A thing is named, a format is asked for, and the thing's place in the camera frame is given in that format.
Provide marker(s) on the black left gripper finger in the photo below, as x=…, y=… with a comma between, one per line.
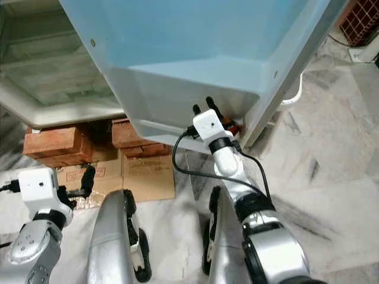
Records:
x=89, y=177

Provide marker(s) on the fridge door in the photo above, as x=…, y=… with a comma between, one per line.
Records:
x=183, y=35

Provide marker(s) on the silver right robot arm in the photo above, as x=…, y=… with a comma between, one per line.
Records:
x=278, y=248

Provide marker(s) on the fridge cabinet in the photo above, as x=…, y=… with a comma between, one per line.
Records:
x=62, y=115

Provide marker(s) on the glass fridge shelf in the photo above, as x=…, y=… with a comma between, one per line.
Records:
x=47, y=71

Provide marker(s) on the red brick stack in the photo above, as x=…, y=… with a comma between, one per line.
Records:
x=136, y=139
x=56, y=148

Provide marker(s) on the silver left robot leg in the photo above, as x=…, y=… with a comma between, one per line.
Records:
x=109, y=236

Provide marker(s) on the silver robot leg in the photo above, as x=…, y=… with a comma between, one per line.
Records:
x=109, y=236
x=225, y=236

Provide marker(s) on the brown cardboard sheet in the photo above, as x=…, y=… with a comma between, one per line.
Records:
x=148, y=177

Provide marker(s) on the white metal pipe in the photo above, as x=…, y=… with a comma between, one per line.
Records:
x=295, y=92

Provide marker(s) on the silver right robot leg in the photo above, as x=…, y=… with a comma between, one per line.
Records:
x=225, y=236

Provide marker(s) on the white plug box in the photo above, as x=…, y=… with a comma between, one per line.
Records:
x=362, y=54

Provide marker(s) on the red lattice crate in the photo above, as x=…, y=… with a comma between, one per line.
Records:
x=361, y=21

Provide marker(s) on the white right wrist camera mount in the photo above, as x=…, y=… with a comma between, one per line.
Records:
x=208, y=124

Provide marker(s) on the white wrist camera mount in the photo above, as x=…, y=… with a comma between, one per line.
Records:
x=208, y=124
x=37, y=186

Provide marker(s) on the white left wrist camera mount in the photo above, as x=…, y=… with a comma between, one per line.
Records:
x=37, y=186

